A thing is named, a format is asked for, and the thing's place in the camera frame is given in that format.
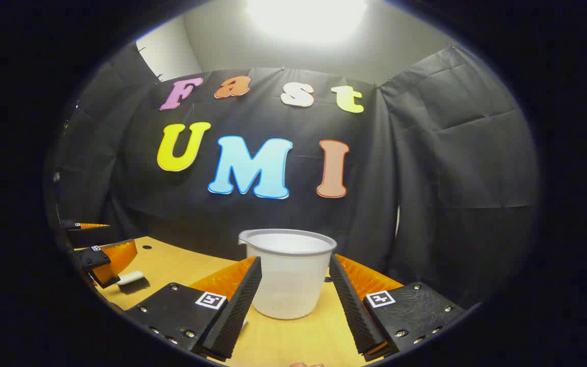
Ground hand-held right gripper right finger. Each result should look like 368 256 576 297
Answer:
328 253 466 362

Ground white garbage bin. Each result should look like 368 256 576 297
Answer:
238 229 338 321

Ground small white broom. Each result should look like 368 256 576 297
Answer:
117 271 146 286

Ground wooden desktop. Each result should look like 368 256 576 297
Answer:
72 236 391 367

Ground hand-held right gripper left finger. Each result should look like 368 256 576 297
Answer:
123 256 262 361

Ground black backdrop cloth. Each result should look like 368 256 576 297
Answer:
51 43 541 311

